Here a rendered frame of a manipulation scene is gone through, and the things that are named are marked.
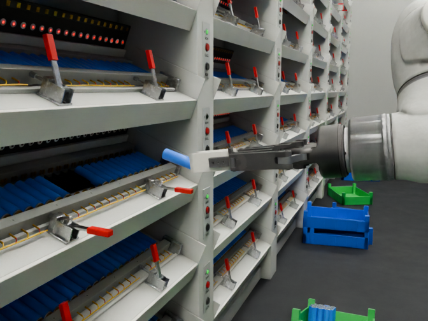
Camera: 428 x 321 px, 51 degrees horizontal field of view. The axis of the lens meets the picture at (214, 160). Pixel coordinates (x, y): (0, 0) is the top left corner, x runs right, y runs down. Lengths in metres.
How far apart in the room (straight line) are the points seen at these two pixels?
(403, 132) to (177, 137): 0.56
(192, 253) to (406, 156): 0.62
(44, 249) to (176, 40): 0.57
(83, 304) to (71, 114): 0.34
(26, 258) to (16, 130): 0.16
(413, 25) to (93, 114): 0.46
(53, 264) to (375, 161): 0.44
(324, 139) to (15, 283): 0.43
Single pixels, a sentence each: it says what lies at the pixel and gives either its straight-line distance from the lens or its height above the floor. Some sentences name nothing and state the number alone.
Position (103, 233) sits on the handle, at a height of 0.55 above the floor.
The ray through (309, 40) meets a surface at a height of 0.98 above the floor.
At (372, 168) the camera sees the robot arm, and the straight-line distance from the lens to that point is 0.61.
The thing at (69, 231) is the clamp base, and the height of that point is 0.55.
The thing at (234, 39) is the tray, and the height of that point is 0.87.
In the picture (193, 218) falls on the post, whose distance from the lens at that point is 1.04.
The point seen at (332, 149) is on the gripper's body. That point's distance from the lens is 0.61.
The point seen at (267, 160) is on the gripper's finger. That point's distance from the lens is 0.61.
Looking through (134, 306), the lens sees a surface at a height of 0.34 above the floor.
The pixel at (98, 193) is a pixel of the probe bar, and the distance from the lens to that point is 0.76.
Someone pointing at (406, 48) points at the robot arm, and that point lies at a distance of 0.68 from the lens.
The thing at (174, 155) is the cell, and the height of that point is 0.64.
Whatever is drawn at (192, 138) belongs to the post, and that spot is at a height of 0.63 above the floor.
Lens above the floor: 0.74
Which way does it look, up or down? 9 degrees down
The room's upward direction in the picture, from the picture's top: straight up
